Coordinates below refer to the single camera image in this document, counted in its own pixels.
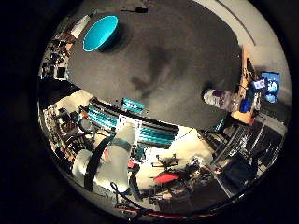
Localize black cable with plug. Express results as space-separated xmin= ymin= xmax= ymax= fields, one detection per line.
xmin=120 ymin=6 xmax=150 ymax=14

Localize clear plastic bottle blue cap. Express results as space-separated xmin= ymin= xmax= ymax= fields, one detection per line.
xmin=202 ymin=88 xmax=252 ymax=114

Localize blue box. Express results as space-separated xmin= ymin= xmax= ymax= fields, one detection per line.
xmin=261 ymin=71 xmax=281 ymax=104

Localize black cable on robot arm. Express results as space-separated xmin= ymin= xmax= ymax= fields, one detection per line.
xmin=83 ymin=135 xmax=148 ymax=213

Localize black office chair base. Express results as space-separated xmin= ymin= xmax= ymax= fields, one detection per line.
xmin=151 ymin=154 xmax=179 ymax=171

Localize white flat box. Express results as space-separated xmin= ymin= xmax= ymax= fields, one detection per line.
xmin=70 ymin=14 xmax=92 ymax=39

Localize teal and black storage rack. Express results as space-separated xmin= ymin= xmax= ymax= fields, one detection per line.
xmin=86 ymin=97 xmax=180 ymax=148

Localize small lit screen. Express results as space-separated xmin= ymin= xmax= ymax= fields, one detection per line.
xmin=252 ymin=77 xmax=267 ymax=91

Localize teal plastic bowl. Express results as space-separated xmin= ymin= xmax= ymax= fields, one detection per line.
xmin=81 ymin=14 xmax=120 ymax=53

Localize cluttered equipment shelf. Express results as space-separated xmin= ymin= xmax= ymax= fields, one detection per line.
xmin=39 ymin=18 xmax=78 ymax=82

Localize wooden desk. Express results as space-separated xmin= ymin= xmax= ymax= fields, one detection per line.
xmin=231 ymin=46 xmax=262 ymax=125

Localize red seat chair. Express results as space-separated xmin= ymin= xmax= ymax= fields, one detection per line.
xmin=152 ymin=172 xmax=182 ymax=185

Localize black metal frame cart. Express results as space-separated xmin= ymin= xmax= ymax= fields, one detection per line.
xmin=199 ymin=122 xmax=286 ymax=188

